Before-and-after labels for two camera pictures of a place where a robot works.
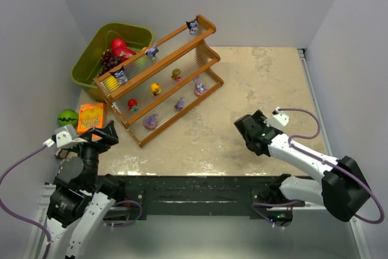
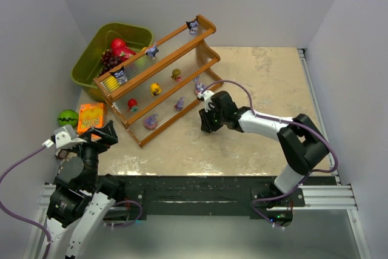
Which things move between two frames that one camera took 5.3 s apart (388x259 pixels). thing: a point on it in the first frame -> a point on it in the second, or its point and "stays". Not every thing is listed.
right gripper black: x=247 y=124 -> x=208 y=120
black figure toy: x=193 y=26 stays
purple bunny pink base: x=200 y=88 stays
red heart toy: x=132 y=104 stays
